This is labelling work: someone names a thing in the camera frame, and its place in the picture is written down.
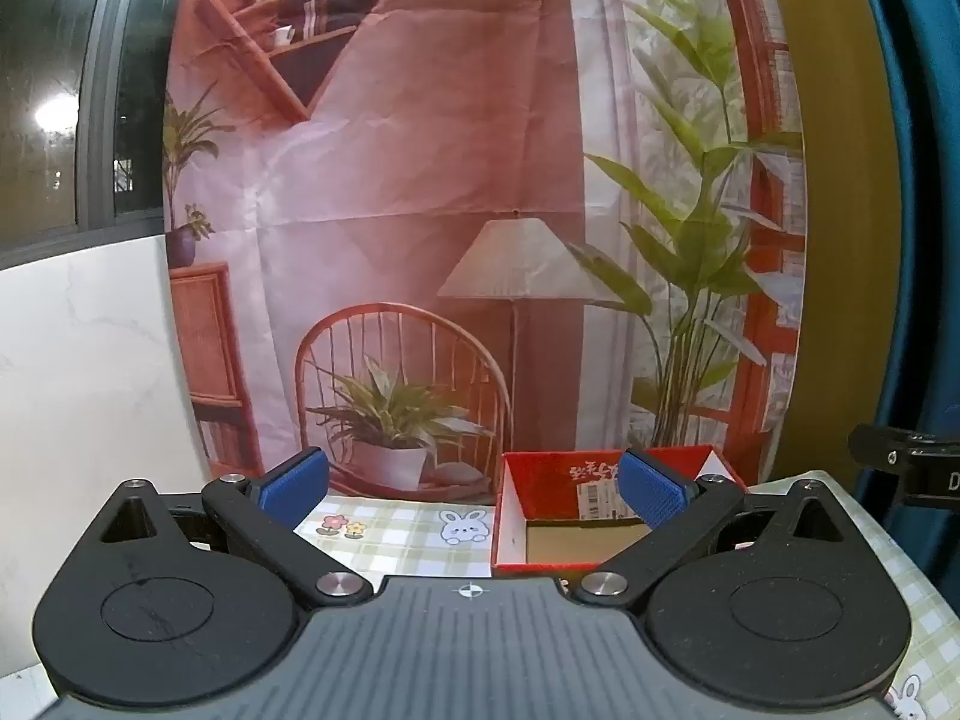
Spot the dark window frame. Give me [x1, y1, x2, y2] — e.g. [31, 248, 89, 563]
[0, 0, 203, 271]

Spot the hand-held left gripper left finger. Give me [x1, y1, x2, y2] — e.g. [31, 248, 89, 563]
[75, 448, 374, 610]

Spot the printed backdrop cloth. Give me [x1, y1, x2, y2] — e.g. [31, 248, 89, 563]
[161, 0, 807, 500]

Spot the olive yellow board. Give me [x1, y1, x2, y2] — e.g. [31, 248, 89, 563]
[757, 0, 901, 488]

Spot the red cardboard box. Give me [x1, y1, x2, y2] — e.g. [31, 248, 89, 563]
[491, 444, 747, 578]

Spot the blue curtain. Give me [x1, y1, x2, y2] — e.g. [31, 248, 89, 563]
[847, 0, 960, 616]

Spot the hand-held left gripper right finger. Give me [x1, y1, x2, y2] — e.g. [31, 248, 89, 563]
[574, 448, 863, 607]

